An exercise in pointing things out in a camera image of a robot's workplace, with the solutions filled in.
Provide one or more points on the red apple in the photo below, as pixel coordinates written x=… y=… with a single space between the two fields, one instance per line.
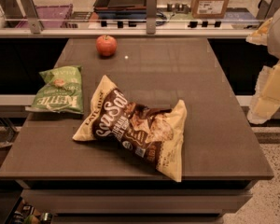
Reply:
x=106 y=45

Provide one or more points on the right metal rail bracket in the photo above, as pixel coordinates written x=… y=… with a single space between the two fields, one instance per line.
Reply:
x=267 y=8

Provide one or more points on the green Kettle chip bag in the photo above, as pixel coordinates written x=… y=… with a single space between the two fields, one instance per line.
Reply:
x=62 y=91

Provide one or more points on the middle metal rail bracket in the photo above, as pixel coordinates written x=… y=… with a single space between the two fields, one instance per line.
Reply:
x=151 y=16

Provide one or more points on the metal rail bracket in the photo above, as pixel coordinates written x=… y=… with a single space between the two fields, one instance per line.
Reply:
x=31 y=15
x=267 y=8
x=151 y=16

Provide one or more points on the purple plastic crate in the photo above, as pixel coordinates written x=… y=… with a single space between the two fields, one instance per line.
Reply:
x=54 y=16

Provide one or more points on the left metal rail bracket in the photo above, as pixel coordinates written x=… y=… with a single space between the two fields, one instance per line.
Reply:
x=31 y=15

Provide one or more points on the cardboard box with label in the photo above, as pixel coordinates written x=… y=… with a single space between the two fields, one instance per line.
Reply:
x=208 y=9

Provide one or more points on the items in lower bin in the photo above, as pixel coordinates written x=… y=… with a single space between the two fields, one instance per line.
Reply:
x=25 y=213

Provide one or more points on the brown sea salt chip bag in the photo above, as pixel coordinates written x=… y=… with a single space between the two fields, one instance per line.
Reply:
x=155 y=135

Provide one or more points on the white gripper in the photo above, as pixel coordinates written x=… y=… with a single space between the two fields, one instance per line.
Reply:
x=266 y=102

